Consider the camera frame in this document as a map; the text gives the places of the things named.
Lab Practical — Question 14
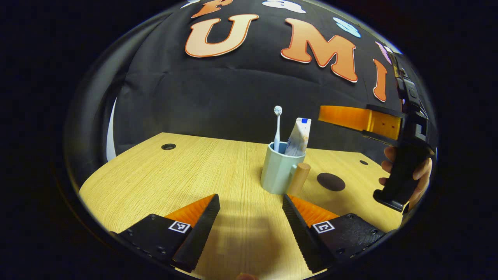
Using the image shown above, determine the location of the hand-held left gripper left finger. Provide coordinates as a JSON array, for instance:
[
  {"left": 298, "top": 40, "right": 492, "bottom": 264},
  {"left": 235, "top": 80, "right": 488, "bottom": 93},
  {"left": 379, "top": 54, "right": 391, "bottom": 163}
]
[{"left": 110, "top": 194, "right": 221, "bottom": 273}]

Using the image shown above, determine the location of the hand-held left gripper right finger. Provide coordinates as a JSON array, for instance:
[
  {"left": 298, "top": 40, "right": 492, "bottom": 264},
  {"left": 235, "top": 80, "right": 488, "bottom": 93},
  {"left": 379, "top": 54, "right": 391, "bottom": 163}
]
[{"left": 282, "top": 194, "right": 386, "bottom": 274}]

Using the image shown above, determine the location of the white toothpaste tube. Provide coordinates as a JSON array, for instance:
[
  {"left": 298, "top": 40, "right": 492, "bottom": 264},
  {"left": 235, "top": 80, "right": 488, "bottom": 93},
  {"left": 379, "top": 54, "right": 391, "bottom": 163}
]
[{"left": 284, "top": 117, "right": 312, "bottom": 157}]

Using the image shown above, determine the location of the dark brown round coaster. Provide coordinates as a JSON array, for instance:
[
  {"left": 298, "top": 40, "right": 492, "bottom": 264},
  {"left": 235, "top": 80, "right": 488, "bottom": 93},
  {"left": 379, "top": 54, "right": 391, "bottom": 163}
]
[{"left": 317, "top": 173, "right": 346, "bottom": 192}]

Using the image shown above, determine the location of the light blue cup wooden handle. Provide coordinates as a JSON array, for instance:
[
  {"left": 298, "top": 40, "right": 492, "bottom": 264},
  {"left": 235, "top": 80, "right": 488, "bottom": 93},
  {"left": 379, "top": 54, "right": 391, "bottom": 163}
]
[{"left": 260, "top": 141, "right": 311, "bottom": 197}]

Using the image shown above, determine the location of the white toothbrush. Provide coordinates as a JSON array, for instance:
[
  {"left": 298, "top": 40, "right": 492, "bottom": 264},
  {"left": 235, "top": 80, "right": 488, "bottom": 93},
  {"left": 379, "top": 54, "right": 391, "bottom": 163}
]
[{"left": 273, "top": 105, "right": 283, "bottom": 153}]

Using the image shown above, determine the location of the wooden desktop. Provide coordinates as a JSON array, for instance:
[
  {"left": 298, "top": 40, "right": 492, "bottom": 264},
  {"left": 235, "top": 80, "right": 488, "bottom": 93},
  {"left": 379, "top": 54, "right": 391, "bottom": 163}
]
[{"left": 79, "top": 132, "right": 403, "bottom": 280}]

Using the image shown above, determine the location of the black backdrop cloth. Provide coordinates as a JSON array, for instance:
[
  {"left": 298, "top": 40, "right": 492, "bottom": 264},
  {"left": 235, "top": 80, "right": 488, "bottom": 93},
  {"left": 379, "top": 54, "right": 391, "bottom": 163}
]
[{"left": 113, "top": 0, "right": 428, "bottom": 164}]

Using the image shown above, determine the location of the dark side curtain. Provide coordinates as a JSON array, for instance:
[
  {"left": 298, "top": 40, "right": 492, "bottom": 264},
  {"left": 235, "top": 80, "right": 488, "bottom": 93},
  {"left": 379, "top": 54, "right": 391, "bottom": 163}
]
[{"left": 64, "top": 23, "right": 129, "bottom": 183}]

